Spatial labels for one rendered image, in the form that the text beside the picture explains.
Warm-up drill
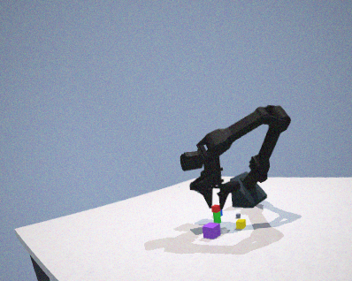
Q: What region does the purple cube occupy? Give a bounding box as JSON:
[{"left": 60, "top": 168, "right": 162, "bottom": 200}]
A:
[{"left": 202, "top": 223, "right": 221, "bottom": 239}]

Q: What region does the small yellow block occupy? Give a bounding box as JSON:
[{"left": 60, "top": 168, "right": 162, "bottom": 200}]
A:
[{"left": 236, "top": 219, "right": 246, "bottom": 229}]

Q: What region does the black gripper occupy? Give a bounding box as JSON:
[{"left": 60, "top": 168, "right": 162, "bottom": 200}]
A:
[{"left": 197, "top": 165, "right": 241, "bottom": 209}]

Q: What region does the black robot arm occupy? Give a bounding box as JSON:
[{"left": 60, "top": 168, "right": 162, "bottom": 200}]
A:
[{"left": 180, "top": 105, "right": 291, "bottom": 192}]

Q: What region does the red block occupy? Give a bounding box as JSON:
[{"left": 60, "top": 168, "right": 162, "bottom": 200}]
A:
[{"left": 211, "top": 205, "right": 221, "bottom": 213}]

